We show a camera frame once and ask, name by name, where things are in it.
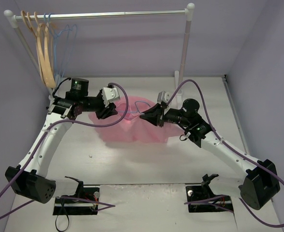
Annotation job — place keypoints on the wooden hanger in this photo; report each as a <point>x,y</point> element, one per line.
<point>51,50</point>
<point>36,31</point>
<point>46,42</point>

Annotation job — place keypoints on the white clothes rack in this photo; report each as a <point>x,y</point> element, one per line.
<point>14,19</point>

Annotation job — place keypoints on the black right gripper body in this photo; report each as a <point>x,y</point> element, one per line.
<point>160,116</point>

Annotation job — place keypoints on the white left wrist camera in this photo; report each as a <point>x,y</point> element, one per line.
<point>110,95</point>

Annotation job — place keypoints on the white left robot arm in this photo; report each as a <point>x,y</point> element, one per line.
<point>28,178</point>

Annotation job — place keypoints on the pink t shirt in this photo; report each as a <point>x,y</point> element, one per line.
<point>134,129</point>

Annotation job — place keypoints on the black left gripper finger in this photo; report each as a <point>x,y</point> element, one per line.
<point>110,110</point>
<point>101,115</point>

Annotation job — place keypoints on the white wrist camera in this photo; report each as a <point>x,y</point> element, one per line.
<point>163,97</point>
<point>110,95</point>

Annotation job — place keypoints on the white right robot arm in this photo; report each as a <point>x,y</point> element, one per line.
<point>254,182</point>

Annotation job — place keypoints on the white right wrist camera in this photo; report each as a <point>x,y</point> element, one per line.
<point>163,97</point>

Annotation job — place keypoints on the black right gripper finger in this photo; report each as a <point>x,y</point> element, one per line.
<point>152,119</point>
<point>153,111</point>

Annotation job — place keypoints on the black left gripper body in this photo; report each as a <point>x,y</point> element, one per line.
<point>101,106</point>

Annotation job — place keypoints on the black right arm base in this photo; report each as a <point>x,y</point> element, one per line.
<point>205,200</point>

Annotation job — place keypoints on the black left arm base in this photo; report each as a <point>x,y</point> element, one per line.
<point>73,207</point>

